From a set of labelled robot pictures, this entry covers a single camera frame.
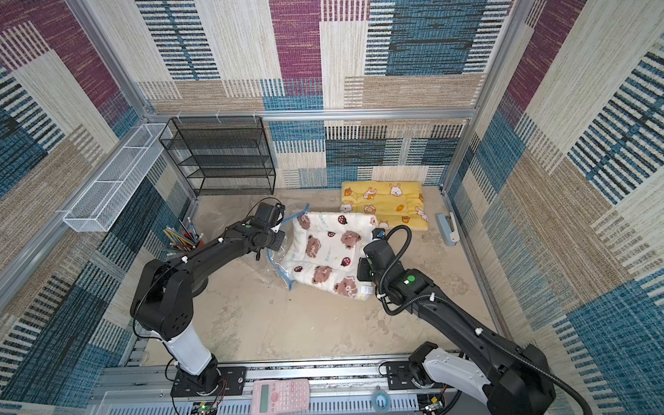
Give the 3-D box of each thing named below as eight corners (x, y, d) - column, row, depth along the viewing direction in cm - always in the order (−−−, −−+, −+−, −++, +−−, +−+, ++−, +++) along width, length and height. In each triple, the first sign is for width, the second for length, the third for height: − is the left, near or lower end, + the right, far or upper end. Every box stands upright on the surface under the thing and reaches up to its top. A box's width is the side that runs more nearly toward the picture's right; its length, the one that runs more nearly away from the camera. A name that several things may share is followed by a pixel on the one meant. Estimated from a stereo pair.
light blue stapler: (444, 246, 103) (447, 240, 100) (435, 217, 112) (438, 212, 110) (460, 246, 103) (463, 240, 100) (449, 217, 112) (452, 211, 110)
